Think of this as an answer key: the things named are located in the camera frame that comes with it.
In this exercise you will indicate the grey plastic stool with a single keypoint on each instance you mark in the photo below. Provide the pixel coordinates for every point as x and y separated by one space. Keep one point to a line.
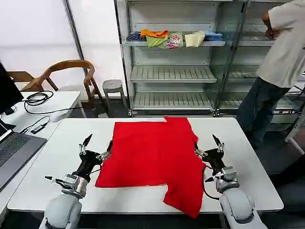
112 86

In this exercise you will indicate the flat wooden chair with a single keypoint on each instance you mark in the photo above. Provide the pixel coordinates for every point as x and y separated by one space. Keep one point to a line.
20 77

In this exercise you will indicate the grey shelf rack with clothes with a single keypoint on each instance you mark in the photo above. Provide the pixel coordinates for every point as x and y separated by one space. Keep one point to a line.
171 74

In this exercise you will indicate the grey laptop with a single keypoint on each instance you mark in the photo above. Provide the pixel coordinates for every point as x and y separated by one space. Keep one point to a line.
16 148

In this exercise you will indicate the black monitor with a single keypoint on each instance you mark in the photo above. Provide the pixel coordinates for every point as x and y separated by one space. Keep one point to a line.
7 90

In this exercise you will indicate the red shirt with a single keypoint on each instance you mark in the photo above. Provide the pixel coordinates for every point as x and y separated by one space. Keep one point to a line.
152 155

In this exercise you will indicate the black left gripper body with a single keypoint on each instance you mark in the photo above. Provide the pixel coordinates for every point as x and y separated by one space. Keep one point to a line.
89 162

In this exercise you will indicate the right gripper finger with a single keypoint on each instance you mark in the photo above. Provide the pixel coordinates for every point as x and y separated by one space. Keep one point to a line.
198 152
221 146

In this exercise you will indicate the glass-sided metal shelf rack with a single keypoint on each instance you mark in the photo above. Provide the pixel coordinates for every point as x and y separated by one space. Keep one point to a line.
240 71

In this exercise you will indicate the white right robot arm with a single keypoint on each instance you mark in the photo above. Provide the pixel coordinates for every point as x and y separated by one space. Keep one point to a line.
237 205

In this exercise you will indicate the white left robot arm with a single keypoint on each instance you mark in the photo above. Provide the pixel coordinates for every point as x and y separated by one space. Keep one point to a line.
62 210

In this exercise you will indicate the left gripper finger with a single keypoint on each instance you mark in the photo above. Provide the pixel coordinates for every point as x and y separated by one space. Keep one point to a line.
104 155
83 148

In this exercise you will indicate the white metal frame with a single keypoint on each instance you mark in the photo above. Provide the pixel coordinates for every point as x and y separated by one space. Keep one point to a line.
293 139

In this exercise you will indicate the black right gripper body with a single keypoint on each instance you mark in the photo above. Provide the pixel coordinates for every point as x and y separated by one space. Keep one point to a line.
214 159

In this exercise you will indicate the curved-back wooden chair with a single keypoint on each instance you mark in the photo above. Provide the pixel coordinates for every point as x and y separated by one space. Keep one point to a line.
69 64

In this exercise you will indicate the person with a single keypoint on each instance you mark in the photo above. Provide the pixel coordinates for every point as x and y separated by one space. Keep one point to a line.
278 59

